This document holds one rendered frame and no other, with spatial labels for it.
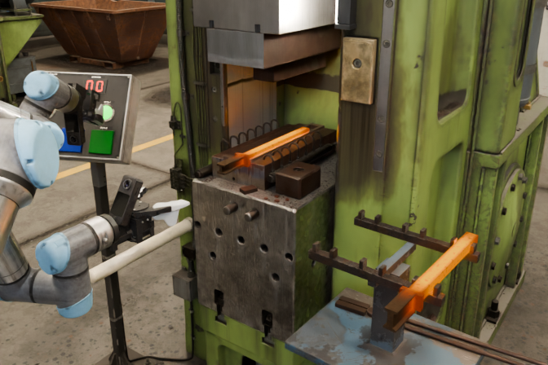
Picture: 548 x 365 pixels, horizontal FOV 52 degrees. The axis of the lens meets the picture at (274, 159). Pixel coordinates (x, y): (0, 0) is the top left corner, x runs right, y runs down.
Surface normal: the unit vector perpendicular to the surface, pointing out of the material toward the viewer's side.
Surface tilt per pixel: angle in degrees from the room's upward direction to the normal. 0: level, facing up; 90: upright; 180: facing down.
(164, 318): 0
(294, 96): 90
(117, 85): 60
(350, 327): 0
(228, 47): 90
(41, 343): 0
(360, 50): 90
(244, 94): 90
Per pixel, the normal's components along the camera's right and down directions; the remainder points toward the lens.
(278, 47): 0.82, 0.20
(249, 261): -0.58, 0.29
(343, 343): 0.00, -0.94
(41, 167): 1.00, -0.07
